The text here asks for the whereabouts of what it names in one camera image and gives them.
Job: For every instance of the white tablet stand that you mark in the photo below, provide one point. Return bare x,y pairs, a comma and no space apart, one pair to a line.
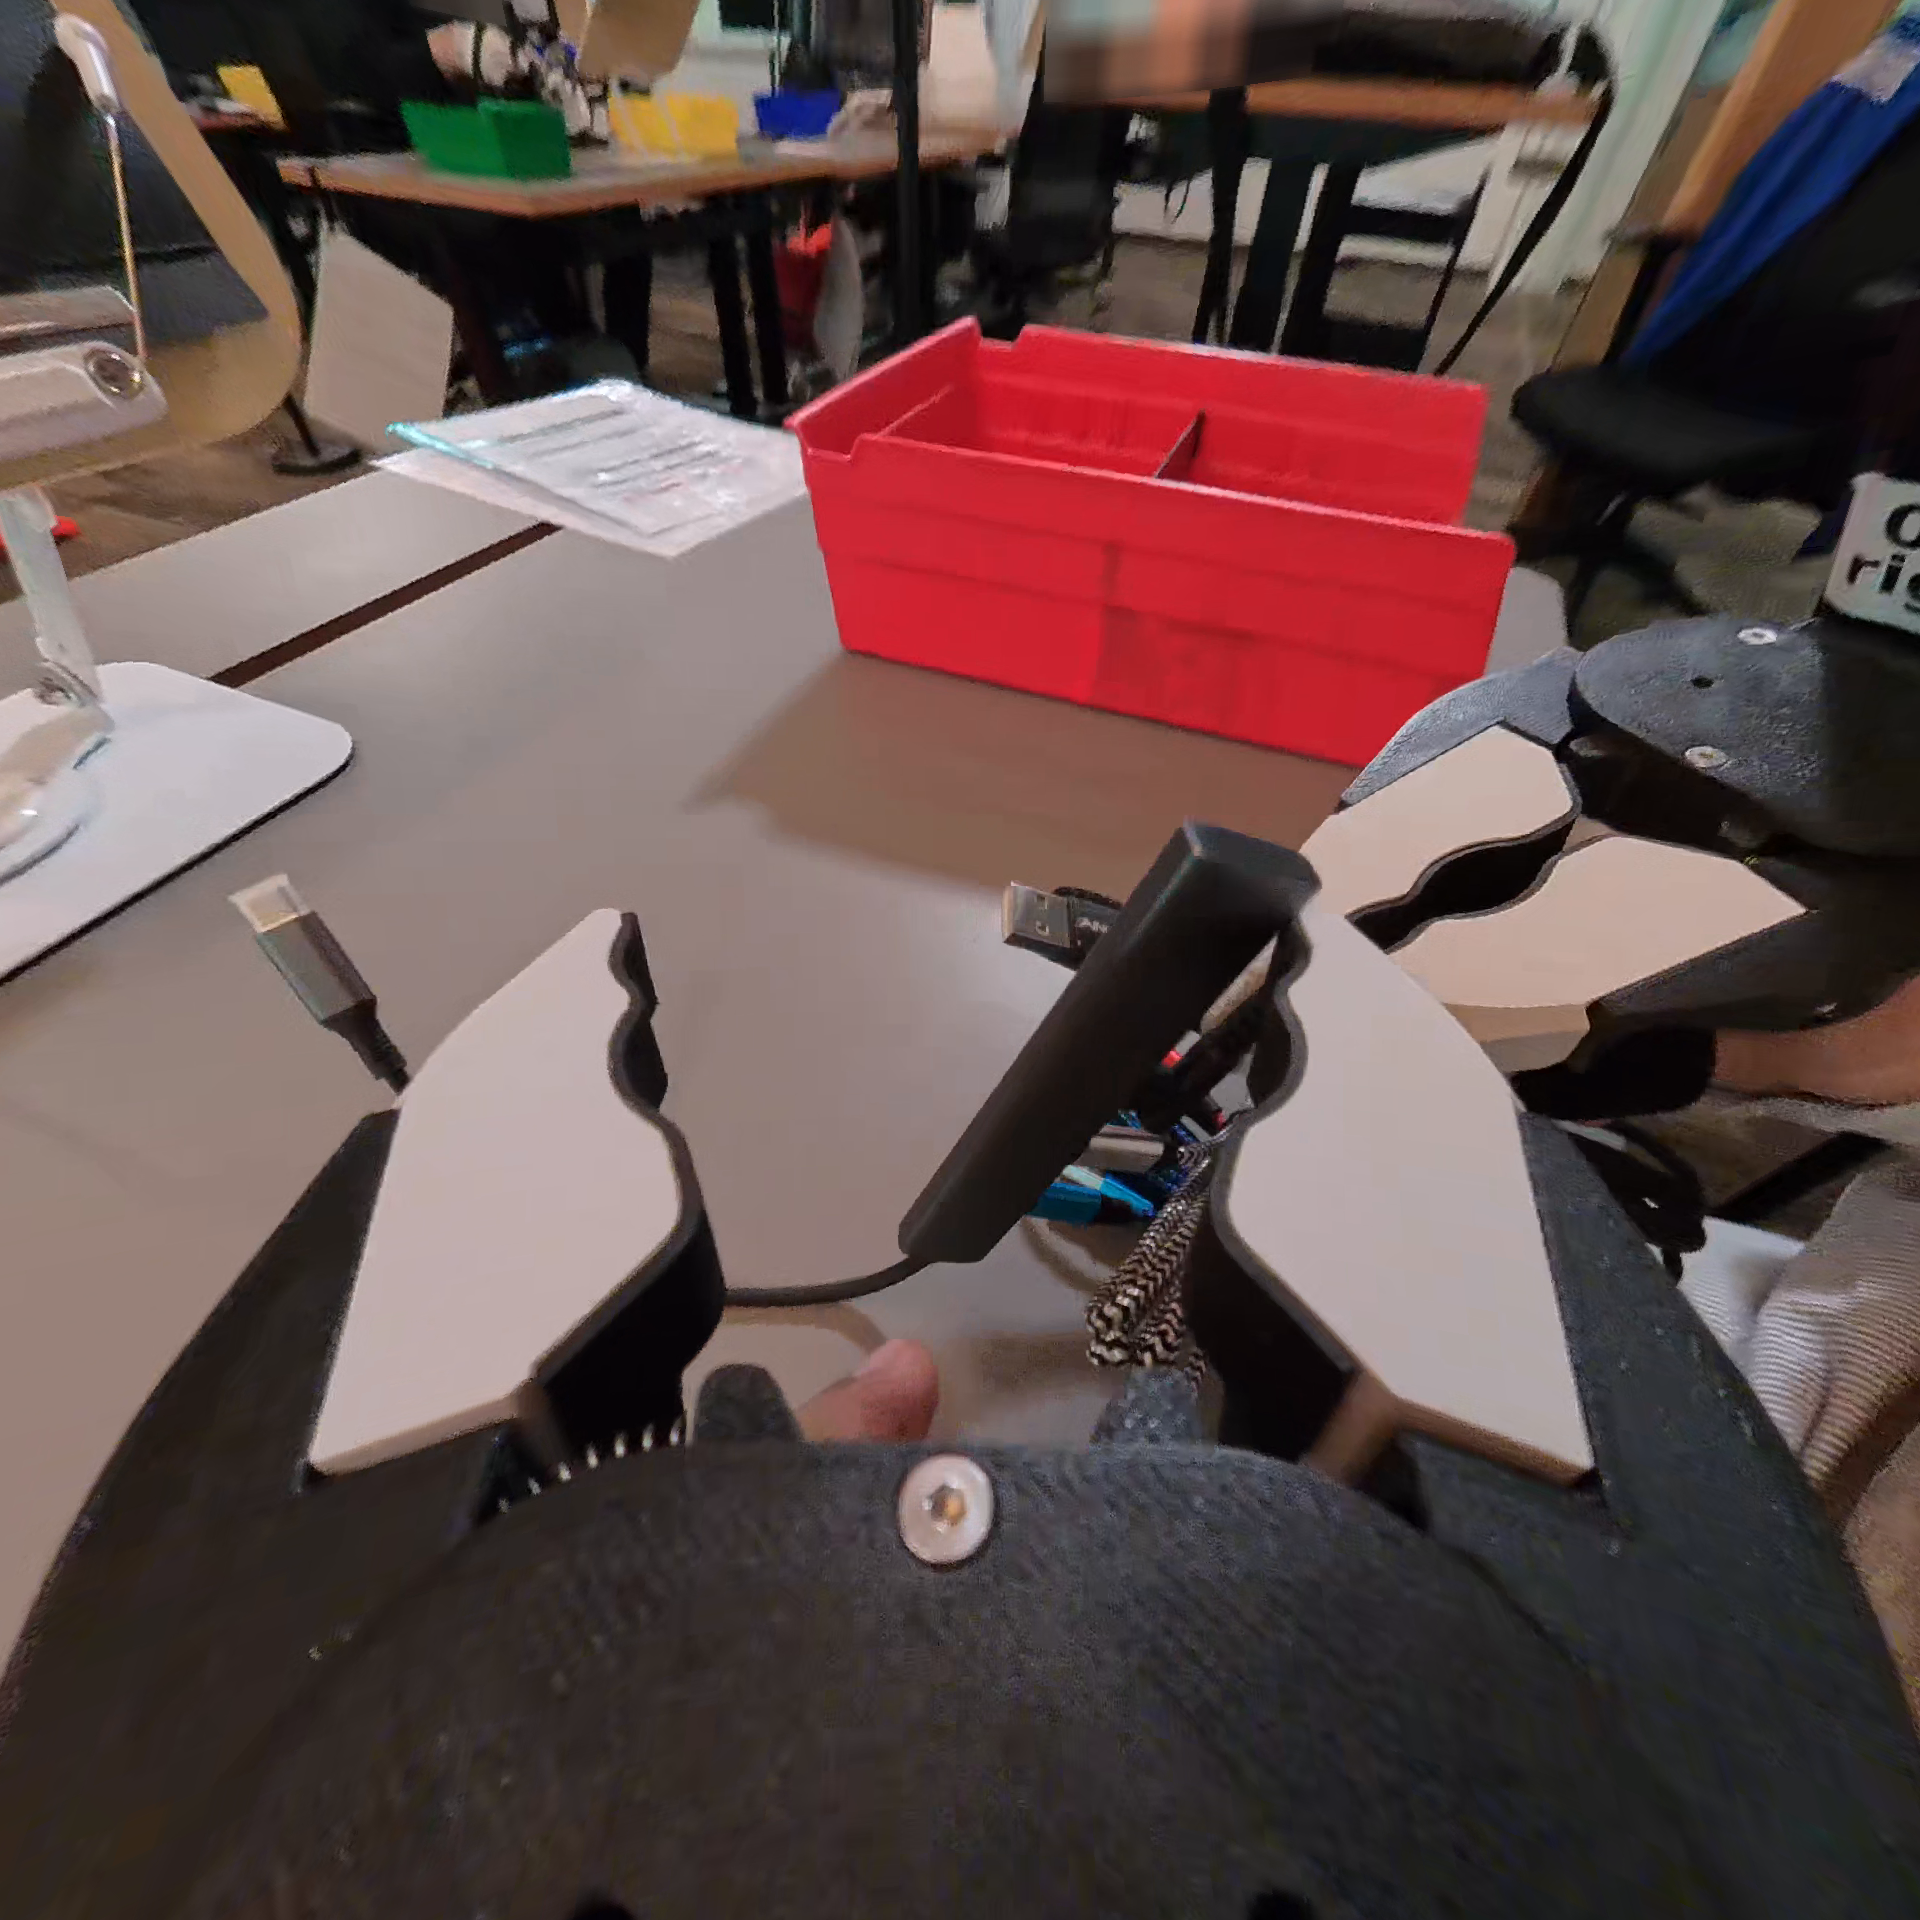
166,764

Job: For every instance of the white board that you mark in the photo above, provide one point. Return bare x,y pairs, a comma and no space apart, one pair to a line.
375,345

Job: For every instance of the green bin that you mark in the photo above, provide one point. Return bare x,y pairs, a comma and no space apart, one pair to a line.
488,137

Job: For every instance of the paper sheet in plastic sleeve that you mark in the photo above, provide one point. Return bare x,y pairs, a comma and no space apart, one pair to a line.
600,457

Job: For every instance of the person's left hand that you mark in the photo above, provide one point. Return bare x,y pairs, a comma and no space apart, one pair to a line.
878,1394

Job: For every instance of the black office chair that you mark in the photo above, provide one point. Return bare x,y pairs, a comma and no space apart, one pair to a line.
1681,404

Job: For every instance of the black USB hub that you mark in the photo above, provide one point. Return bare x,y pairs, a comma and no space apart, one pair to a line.
1109,1036

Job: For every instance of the wooden table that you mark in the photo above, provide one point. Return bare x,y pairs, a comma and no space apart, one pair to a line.
629,187

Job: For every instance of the person's right hand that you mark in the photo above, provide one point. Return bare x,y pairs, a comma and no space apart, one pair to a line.
1846,1068

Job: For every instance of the small yellow bin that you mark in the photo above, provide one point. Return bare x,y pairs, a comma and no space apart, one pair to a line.
675,124

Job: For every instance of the blue cloth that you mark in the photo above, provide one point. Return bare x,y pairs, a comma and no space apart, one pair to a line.
1770,195

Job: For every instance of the blue bin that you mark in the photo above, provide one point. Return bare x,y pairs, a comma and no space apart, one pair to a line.
798,113

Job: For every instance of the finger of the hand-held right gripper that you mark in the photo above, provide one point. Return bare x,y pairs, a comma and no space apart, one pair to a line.
1622,931
1455,819

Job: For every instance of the person's right forearm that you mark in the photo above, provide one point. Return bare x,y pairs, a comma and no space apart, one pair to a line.
1830,1319

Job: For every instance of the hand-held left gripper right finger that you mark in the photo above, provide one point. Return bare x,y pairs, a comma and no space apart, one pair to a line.
1395,1201

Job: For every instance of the grey desk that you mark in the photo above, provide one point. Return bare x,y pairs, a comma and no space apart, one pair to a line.
600,720

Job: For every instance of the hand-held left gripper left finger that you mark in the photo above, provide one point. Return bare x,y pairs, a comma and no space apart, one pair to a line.
511,1201

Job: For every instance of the blue USB connector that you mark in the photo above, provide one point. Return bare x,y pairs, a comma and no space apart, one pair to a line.
1103,1194

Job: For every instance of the red plastic bin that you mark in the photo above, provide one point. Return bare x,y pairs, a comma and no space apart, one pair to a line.
1141,600

